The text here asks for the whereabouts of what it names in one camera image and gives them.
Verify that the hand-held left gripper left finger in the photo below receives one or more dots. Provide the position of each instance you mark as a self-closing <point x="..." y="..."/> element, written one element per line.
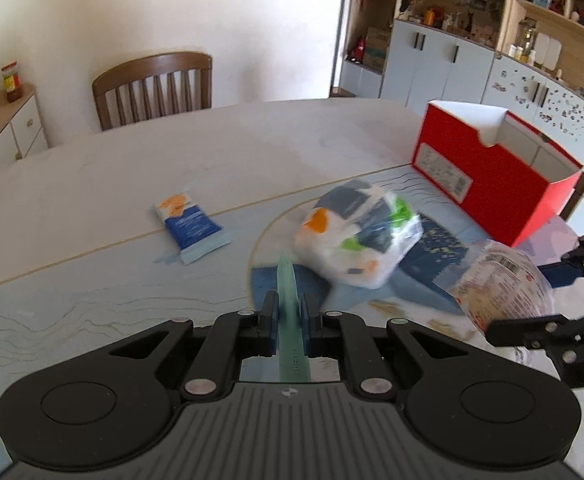
<point x="271" y="325"/>

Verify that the lavender paper sheet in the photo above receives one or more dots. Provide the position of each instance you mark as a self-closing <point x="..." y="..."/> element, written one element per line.
<point x="557" y="232"/>

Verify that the small red figure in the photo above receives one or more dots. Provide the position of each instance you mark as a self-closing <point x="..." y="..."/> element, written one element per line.
<point x="357" y="51"/>

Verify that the red lidded jar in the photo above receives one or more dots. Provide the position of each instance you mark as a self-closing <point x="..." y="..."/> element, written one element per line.
<point x="12" y="82"/>

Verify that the blue snack packet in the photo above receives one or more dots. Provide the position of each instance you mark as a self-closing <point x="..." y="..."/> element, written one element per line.
<point x="192" y="222"/>

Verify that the white marble desktop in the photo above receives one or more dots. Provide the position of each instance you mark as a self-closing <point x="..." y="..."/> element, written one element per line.
<point x="172" y="160"/>

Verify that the grey wooden wall unit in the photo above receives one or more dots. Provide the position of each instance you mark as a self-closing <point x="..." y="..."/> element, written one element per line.
<point x="472" y="60"/>

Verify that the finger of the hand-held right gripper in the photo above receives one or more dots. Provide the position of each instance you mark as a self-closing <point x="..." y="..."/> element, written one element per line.
<point x="522" y="330"/>
<point x="564" y="274"/>

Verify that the red cardboard box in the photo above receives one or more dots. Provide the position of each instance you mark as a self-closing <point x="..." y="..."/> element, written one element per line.
<point x="497" y="195"/>

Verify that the large white printed snack bag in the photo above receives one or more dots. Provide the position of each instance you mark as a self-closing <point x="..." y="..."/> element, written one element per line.
<point x="357" y="240"/>

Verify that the pink printed clear packet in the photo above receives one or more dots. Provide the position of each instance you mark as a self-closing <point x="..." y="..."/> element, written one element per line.
<point x="502" y="285"/>

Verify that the white sideboard cabinet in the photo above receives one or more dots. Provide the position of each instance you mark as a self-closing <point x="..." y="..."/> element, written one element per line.
<point x="17" y="130"/>

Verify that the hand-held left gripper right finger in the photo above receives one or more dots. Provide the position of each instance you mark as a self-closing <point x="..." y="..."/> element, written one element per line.
<point x="308" y="325"/>

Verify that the dark wooden chair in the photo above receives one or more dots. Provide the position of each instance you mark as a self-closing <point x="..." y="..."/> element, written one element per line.
<point x="152" y="90"/>

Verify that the brown cardboard box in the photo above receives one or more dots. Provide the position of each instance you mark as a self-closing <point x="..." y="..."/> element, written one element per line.
<point x="376" y="50"/>

